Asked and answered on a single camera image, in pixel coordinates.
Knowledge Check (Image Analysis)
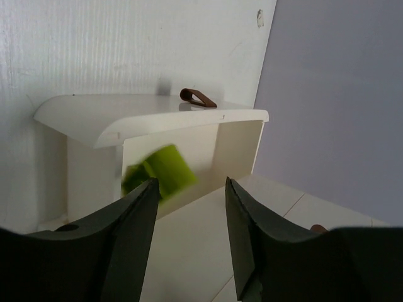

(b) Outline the lime sloped lego brick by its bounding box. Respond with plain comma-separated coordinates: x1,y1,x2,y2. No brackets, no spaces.
121,144,197,201

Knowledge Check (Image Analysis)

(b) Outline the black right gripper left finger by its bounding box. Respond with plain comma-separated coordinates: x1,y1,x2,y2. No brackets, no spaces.
1,178,159,301

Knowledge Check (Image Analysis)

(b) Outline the white bottom cabinet drawer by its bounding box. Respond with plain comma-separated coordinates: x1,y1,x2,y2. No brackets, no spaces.
34,94,269,230

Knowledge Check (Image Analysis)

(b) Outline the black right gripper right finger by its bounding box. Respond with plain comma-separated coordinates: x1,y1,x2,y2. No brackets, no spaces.
225,178,402,301

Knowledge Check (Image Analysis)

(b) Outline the brown drawer pull tab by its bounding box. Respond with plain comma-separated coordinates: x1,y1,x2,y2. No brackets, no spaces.
179,88,217,108

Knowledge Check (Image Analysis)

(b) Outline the small white scrap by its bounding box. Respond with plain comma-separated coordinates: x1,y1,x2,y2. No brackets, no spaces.
256,9,264,28

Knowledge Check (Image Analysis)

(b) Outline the white drawer cabinet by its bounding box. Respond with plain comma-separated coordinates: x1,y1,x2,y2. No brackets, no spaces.
140,175,384,301

